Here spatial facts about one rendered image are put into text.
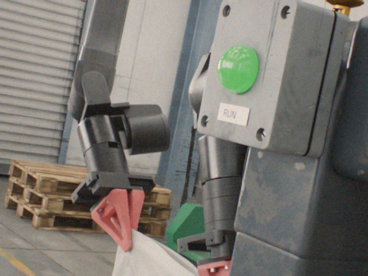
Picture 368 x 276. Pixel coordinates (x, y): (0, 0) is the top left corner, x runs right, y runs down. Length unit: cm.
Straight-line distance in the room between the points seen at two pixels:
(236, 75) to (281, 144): 5
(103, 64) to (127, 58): 793
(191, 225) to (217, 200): 542
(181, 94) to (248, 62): 897
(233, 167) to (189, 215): 540
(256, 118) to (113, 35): 72
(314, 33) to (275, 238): 14
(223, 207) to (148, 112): 38
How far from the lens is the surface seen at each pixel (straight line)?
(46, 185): 601
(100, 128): 105
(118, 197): 99
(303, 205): 47
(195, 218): 619
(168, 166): 946
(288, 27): 44
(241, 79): 45
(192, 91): 80
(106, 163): 102
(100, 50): 112
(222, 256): 71
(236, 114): 46
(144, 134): 106
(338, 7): 53
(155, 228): 655
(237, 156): 75
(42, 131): 860
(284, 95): 44
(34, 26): 845
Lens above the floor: 126
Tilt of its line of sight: 3 degrees down
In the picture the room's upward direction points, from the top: 11 degrees clockwise
